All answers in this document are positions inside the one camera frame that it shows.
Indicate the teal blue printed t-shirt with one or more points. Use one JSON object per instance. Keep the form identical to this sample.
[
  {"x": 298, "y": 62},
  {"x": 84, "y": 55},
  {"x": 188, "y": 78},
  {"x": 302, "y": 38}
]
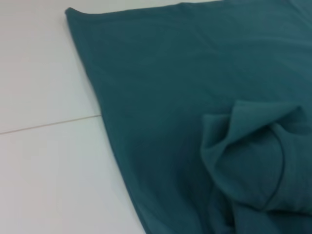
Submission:
[{"x": 195, "y": 97}]

